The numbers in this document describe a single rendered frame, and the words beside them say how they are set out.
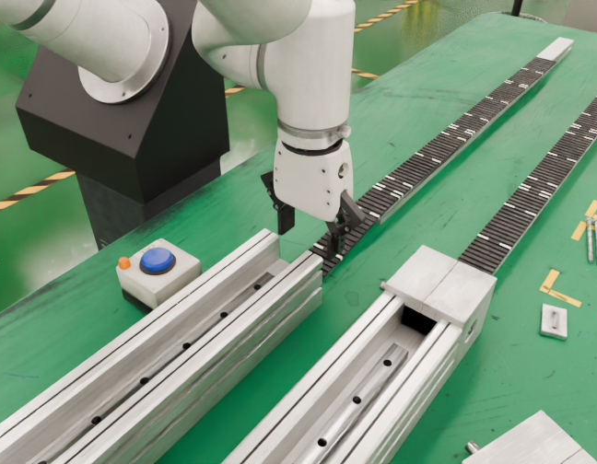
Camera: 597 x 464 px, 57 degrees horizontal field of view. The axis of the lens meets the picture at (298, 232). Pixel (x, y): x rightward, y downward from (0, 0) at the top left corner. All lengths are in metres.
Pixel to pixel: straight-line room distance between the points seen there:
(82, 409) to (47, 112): 0.61
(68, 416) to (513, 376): 0.50
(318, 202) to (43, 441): 0.39
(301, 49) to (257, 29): 0.12
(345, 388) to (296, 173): 0.26
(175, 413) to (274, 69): 0.38
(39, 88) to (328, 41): 0.67
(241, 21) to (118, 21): 0.47
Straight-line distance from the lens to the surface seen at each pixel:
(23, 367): 0.76
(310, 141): 0.63
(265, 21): 0.47
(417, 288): 0.66
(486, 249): 0.83
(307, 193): 0.69
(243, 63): 0.64
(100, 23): 0.89
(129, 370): 0.64
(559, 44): 1.66
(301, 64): 0.60
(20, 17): 0.85
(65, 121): 1.05
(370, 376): 0.61
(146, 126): 0.92
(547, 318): 0.80
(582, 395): 0.74
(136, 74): 0.96
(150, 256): 0.74
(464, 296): 0.66
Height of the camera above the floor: 1.33
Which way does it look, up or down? 39 degrees down
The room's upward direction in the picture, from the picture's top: straight up
